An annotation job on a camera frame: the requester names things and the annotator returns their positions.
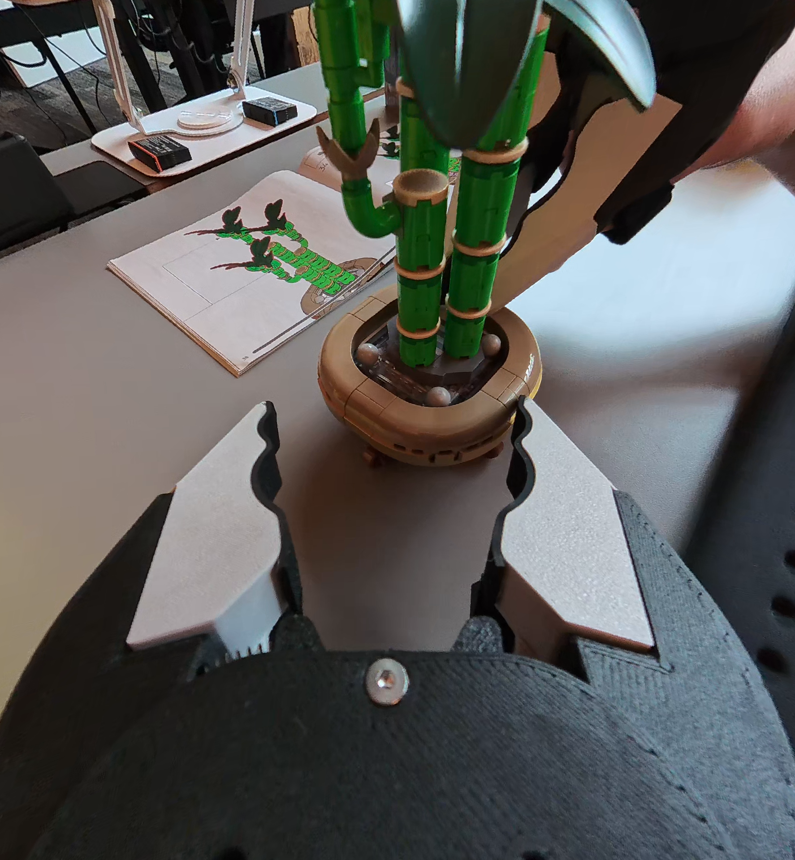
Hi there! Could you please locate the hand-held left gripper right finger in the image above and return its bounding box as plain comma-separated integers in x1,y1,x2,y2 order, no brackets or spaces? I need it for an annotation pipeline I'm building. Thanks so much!
470,395,658,665

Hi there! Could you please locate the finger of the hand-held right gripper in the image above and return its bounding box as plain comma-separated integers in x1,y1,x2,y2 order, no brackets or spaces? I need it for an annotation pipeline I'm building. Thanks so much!
488,97,682,314

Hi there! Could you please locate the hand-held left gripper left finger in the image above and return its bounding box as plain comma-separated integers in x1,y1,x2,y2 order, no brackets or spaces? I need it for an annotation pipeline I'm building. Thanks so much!
126,400,304,665

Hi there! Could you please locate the green lego bamboo plant model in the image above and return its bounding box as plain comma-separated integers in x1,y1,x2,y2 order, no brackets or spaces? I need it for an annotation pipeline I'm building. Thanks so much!
313,0,658,469

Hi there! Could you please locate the person's right forearm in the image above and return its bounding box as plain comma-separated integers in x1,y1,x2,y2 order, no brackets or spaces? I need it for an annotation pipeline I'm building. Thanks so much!
670,27,795,223

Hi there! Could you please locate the lego instruction booklet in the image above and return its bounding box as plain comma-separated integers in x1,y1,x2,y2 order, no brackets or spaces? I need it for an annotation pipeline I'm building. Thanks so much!
106,124,462,378

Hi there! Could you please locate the black battery with blue edge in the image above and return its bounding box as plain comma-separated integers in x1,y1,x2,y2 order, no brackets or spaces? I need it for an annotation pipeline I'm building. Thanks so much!
242,96,301,127

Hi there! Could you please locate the white stand base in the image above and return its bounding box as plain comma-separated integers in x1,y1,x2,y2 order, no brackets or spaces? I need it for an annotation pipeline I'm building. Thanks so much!
90,0,319,179

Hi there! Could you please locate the black battery with red edge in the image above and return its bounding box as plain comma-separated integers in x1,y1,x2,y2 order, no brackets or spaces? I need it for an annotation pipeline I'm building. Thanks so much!
127,134,191,177

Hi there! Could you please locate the black office chair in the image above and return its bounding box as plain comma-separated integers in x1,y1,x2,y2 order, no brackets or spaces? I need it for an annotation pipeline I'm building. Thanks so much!
0,131,76,270

